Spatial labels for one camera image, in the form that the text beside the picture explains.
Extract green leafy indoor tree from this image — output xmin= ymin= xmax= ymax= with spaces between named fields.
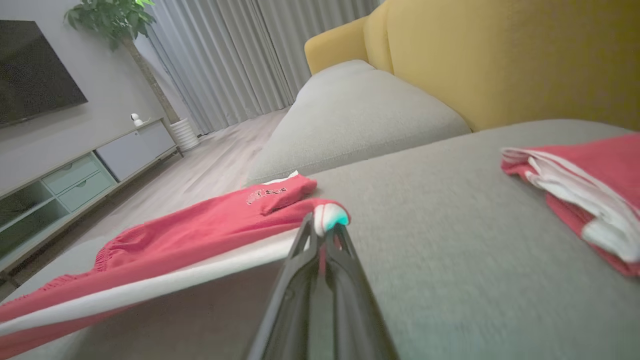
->
xmin=63 ymin=0 xmax=182 ymax=125

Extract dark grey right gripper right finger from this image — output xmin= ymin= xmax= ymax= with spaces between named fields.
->
xmin=321 ymin=224 xmax=401 ymax=360

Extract black flat screen television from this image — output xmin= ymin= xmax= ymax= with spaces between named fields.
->
xmin=0 ymin=19 xmax=90 ymax=129

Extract grey fabric sofa seat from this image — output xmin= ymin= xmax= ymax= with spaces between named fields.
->
xmin=0 ymin=118 xmax=640 ymax=360

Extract white ribbed plant pot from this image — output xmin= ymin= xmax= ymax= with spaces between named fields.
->
xmin=168 ymin=117 xmax=201 ymax=153

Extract light grey sofa seat cushion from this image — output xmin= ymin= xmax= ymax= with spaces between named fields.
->
xmin=244 ymin=59 xmax=472 ymax=187

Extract grey and mint TV cabinet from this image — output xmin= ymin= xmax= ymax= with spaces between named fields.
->
xmin=0 ymin=117 xmax=184 ymax=289

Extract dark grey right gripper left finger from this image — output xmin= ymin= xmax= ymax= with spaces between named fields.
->
xmin=247 ymin=213 xmax=322 ymax=360

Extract red Bulls basketball jersey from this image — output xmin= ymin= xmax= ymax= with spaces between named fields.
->
xmin=500 ymin=132 xmax=640 ymax=279

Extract red basketball shorts white stripe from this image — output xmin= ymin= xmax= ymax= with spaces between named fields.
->
xmin=0 ymin=170 xmax=352 ymax=360

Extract grey pleated curtain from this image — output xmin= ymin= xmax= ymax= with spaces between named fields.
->
xmin=132 ymin=0 xmax=387 ymax=137

